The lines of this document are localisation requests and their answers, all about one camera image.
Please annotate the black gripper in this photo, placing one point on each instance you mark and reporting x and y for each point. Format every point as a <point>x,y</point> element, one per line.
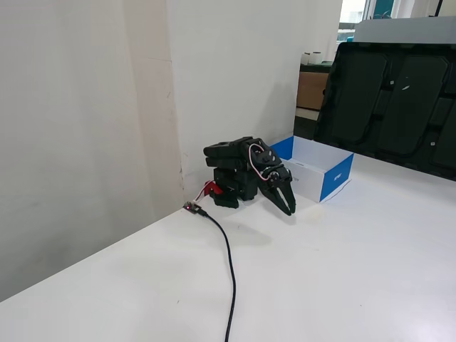
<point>278,186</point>

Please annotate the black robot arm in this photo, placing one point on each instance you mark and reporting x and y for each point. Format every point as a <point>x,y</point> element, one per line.
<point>231,167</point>

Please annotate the blue and white cardboard box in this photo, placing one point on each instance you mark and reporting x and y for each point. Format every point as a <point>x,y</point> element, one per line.
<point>335,178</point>

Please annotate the brown cardboard box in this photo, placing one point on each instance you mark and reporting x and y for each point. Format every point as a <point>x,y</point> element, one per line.
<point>311,90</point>

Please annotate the red table clamp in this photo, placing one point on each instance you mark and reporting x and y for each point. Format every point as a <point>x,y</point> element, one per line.
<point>212,188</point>

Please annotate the small controller board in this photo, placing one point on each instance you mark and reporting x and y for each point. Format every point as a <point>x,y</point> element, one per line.
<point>191,207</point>

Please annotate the white cup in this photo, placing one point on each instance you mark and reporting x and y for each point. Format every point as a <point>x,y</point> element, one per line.
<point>306,58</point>
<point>317,58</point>

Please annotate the black plastic tray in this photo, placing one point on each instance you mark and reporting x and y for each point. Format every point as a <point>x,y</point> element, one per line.
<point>392,99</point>

